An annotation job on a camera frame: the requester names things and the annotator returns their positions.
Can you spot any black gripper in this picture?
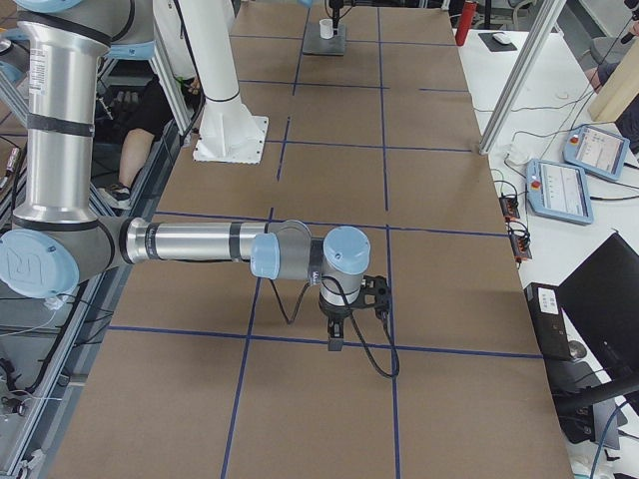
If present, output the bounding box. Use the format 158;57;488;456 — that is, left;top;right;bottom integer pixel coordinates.
319;297;357;351

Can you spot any white ceramic mug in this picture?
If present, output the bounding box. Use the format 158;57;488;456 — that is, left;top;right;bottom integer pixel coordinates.
319;18;334;40

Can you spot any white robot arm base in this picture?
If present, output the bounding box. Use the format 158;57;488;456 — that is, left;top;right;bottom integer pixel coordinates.
178;0;269;165

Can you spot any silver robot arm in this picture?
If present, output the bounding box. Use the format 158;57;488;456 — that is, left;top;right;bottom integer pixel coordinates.
1;1;370;350

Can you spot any dark grey closed laptop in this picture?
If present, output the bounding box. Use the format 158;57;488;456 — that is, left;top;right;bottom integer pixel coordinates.
303;22;346;56

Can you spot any black open laptop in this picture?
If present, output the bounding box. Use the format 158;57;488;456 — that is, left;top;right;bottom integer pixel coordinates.
558;233;638;378

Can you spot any lengthwise blue tape strip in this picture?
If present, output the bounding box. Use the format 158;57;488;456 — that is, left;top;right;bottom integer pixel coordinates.
375;7;401;478

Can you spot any red water bottle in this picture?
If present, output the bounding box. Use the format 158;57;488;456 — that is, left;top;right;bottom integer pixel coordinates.
455;0;477;47

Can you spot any black mouse pad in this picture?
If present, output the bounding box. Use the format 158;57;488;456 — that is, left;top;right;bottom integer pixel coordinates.
478;31;517;52

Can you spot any white computer mouse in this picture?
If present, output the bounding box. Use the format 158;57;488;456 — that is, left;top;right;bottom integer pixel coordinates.
492;32;512;45

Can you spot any lower orange black adapter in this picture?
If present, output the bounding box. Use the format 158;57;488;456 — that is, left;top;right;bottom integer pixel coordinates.
509;231;532;263

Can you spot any orange black adapter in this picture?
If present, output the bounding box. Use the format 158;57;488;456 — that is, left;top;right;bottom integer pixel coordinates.
509;231;532;263
498;195;520;222

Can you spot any upper orange black adapter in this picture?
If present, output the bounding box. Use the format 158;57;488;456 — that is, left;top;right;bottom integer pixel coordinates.
498;195;520;222

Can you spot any seated person in black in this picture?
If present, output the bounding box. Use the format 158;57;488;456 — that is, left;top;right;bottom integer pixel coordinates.
98;75;173;211

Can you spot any long crosswise blue tape strip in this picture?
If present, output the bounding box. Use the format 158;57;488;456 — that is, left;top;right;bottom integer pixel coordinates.
107;325;543;360

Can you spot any white power adapter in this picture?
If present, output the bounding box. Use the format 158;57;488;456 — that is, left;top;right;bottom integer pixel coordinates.
504;144;531;168

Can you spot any black desktop computer box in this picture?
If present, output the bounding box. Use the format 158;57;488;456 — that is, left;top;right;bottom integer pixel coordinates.
524;282;620;450

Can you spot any near blue teach pendant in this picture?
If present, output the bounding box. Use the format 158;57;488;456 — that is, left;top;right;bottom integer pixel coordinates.
526;159;594;225

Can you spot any blue teach pendant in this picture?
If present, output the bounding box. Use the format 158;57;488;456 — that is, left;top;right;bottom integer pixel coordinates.
526;159;594;225
563;125;630;182

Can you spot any light wooden beam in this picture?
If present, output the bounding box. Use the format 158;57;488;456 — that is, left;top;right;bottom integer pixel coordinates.
588;40;638;123

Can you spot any far blue teach pendant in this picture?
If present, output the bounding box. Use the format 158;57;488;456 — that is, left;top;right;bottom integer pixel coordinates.
563;125;630;182

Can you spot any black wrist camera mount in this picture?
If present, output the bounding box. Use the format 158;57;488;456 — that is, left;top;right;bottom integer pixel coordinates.
351;274;391;321

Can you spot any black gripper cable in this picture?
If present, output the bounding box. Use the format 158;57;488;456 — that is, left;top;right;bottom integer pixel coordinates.
269;276;400;379

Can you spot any aluminium frame post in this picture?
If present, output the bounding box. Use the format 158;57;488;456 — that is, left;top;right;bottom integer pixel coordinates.
478;0;566;155

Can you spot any blue network cable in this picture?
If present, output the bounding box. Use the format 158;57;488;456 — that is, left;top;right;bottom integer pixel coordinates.
591;398;630;479

